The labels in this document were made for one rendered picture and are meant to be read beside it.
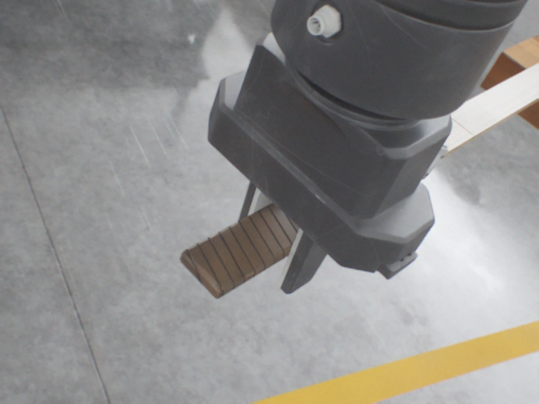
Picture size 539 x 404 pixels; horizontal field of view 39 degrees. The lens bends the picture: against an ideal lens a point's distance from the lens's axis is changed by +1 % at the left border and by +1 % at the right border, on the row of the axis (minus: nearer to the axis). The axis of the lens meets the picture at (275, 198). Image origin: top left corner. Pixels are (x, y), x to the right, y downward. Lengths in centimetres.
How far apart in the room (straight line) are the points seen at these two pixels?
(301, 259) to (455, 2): 16
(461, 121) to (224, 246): 22
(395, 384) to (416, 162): 142
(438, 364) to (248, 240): 147
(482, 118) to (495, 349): 143
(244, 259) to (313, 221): 4
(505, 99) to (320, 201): 27
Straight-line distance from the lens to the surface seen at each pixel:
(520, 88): 59
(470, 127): 52
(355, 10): 27
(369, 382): 170
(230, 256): 36
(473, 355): 189
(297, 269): 38
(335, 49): 28
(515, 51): 90
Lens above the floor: 128
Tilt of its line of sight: 41 degrees down
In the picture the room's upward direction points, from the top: 25 degrees clockwise
